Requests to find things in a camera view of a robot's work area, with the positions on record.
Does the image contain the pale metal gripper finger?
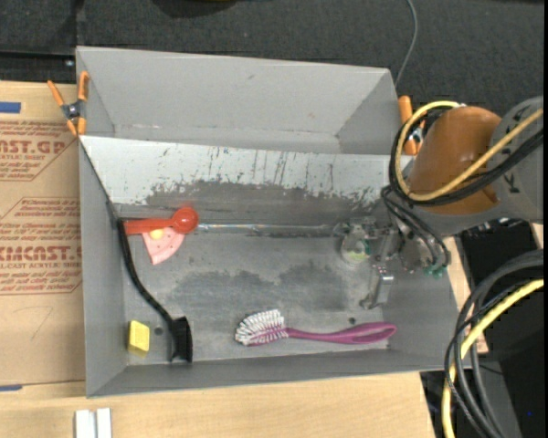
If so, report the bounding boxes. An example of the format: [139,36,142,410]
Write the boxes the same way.
[340,218,379,265]
[361,265,396,310]

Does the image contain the grey metal bin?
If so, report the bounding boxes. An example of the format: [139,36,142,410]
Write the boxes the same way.
[75,46,474,399]

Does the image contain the purple dish brush white bristles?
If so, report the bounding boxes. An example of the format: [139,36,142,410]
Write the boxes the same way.
[234,308,398,348]

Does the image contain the red plastic spoon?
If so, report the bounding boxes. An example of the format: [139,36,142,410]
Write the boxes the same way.
[122,206,200,237]

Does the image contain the pink fan-shaped toy slice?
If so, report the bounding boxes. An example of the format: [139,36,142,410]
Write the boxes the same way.
[141,226,186,266]

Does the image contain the yellow block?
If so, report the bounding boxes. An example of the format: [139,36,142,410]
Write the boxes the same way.
[127,319,152,355]

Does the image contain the brown cardboard board red print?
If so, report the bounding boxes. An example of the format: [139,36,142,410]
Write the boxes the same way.
[0,79,89,390]

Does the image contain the black long-handled brush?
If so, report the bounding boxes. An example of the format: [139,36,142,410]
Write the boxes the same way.
[115,215,195,364]

